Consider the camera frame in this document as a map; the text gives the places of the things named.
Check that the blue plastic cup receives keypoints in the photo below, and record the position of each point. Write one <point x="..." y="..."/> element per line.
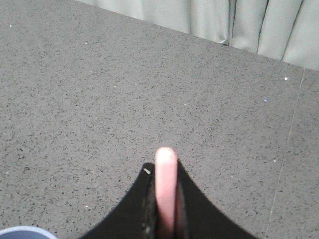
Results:
<point x="26" y="232"/>

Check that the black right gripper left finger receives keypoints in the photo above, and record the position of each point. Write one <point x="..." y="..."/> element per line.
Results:
<point x="135" y="217"/>

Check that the pale green curtain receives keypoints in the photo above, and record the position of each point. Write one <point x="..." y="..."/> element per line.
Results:
<point x="286" y="30"/>

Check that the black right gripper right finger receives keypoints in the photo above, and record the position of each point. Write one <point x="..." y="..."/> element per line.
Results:
<point x="198" y="218"/>

